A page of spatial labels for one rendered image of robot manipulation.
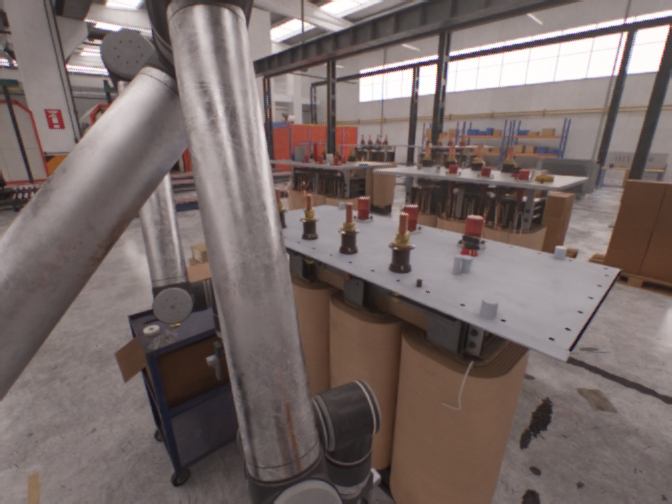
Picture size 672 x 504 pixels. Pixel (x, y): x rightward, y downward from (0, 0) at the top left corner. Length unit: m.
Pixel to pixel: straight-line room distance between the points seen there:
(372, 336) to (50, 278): 1.12
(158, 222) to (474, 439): 1.27
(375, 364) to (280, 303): 1.13
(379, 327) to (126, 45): 1.28
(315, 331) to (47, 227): 1.40
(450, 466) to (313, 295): 0.93
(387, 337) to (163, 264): 0.91
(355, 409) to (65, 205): 0.59
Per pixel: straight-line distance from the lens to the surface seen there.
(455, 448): 1.43
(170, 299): 1.03
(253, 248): 0.40
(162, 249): 1.04
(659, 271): 5.76
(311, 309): 1.73
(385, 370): 1.54
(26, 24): 11.47
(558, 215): 5.78
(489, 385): 1.25
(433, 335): 1.24
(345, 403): 0.67
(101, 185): 0.63
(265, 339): 0.41
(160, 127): 0.66
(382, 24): 12.03
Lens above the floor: 1.81
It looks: 19 degrees down
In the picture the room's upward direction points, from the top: straight up
